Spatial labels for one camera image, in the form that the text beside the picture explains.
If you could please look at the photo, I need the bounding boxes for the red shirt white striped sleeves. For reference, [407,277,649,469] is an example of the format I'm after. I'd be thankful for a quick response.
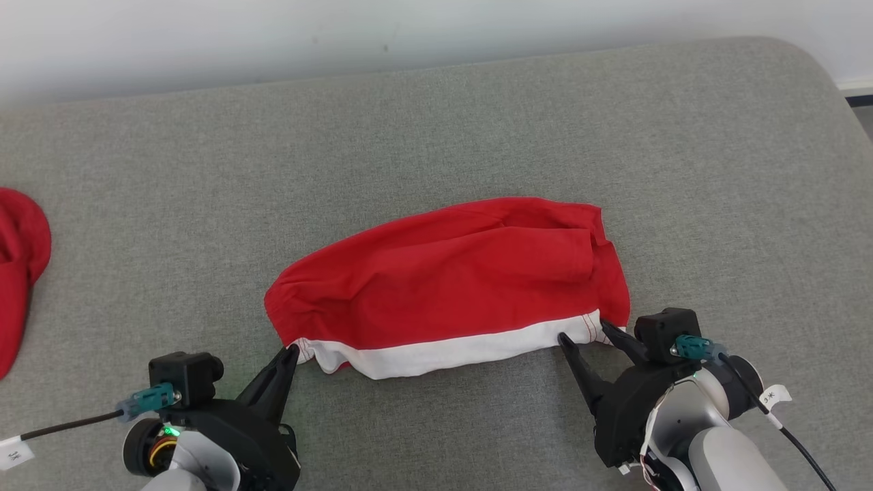
[0,188,53,379]

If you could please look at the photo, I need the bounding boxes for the camera cable teal plug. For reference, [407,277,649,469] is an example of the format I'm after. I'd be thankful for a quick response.
[0,382,177,471]
[672,334,840,491]

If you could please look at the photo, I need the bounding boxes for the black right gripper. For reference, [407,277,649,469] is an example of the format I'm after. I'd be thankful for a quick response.
[558,319,698,469]

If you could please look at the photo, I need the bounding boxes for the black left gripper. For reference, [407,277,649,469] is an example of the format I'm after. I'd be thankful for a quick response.
[162,345,302,491]

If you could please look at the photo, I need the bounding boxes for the red shorts white waistband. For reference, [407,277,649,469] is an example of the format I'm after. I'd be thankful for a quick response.
[264,196,632,381]

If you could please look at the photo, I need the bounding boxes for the right camera cable teal plug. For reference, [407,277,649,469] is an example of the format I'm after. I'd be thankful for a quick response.
[672,334,840,491]

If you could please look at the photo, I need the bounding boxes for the left camera cable teal plug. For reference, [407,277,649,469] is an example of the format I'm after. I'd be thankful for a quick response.
[0,382,177,471]

